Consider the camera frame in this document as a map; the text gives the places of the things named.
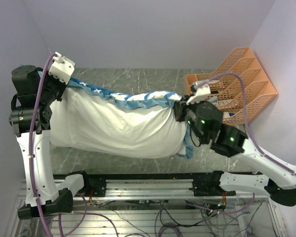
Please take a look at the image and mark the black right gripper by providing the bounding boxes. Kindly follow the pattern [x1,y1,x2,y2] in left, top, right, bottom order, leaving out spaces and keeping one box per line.
[171,93,205,142]

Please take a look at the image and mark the white pillow insert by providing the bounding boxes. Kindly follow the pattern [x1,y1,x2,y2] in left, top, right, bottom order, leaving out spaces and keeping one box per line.
[49,86,189,159]

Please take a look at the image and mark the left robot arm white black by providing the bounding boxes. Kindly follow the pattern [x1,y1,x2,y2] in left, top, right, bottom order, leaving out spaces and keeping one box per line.
[9,63,91,220]

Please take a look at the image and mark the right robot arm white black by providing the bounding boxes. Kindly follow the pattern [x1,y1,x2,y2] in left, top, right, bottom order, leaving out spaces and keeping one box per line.
[173,97,296,207]

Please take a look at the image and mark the orange plastic file organizer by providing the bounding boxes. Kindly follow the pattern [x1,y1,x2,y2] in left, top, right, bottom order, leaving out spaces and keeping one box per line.
[184,47,277,125]

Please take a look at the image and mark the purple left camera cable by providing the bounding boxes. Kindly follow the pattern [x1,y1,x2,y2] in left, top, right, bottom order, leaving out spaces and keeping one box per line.
[29,53,65,237]

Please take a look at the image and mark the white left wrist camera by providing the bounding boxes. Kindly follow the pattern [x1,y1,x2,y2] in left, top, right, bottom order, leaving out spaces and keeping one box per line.
[48,52,75,84]

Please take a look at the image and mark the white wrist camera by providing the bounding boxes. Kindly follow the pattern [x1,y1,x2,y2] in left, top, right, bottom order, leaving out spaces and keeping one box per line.
[48,52,75,84]
[186,83,211,105]

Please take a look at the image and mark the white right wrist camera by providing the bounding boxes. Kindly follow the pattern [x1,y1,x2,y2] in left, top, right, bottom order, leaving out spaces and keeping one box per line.
[186,83,211,105]

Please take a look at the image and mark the aluminium rail frame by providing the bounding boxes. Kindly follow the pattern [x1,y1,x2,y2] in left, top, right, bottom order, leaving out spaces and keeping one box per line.
[19,174,268,204]

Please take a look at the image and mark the loose cables under frame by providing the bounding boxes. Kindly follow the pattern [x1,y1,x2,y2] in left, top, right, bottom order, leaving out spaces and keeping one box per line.
[71,198,257,237]

